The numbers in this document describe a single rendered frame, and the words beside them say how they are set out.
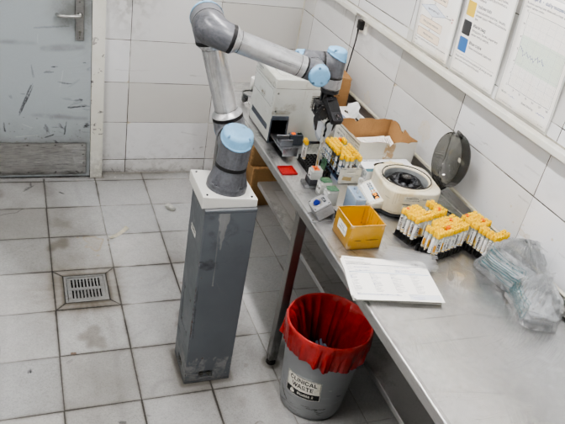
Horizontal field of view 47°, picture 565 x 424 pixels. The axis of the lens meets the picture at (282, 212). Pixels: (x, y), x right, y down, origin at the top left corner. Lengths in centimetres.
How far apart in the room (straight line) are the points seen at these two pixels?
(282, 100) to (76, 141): 168
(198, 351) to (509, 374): 130
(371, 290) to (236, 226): 60
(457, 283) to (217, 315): 97
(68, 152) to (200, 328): 183
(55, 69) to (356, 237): 227
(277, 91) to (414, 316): 121
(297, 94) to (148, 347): 130
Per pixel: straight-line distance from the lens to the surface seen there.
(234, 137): 228
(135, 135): 421
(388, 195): 249
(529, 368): 206
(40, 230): 374
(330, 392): 271
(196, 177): 243
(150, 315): 318
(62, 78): 396
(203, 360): 280
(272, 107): 283
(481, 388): 191
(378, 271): 217
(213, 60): 231
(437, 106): 286
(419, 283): 217
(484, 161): 261
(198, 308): 260
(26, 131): 408
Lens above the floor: 209
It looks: 31 degrees down
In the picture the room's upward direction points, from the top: 11 degrees clockwise
